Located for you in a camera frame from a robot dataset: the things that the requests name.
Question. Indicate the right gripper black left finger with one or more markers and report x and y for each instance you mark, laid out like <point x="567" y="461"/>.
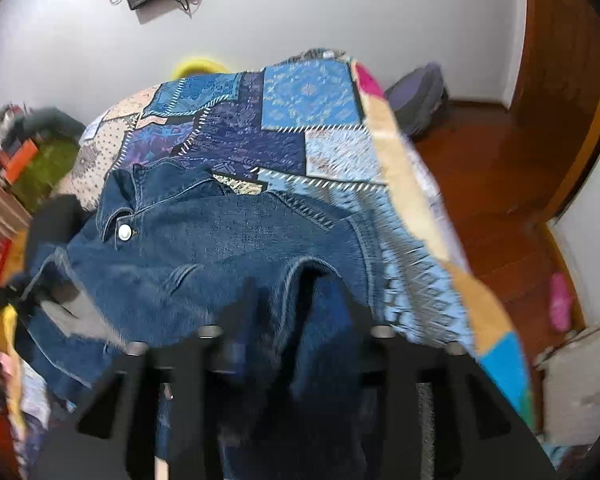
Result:
<point x="239" y="324"/>

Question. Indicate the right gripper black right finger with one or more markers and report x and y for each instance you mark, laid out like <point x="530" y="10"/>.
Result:
<point x="370" y="345"/>

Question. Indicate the blue denim jacket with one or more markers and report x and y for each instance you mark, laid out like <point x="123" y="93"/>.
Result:
<point x="164" y="253"/>

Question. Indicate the pink slipper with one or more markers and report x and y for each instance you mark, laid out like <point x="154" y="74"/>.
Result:
<point x="560" y="303"/>

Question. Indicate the black garment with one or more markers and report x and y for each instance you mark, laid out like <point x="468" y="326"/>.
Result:
<point x="52" y="228"/>

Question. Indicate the colourful patchwork bedspread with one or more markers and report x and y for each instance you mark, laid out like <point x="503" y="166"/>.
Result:
<point x="315" y="125"/>

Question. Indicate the dark purple bag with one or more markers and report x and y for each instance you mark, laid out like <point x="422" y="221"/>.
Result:
<point x="419" y="99"/>

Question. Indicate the yellow round basin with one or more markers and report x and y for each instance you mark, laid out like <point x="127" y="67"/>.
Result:
<point x="197" y="66"/>

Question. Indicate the orange box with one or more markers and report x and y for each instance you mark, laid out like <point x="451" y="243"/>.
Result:
<point x="14" y="166"/>

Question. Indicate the brown wooden door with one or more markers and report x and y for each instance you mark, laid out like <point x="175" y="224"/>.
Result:
<point x="557" y="95"/>

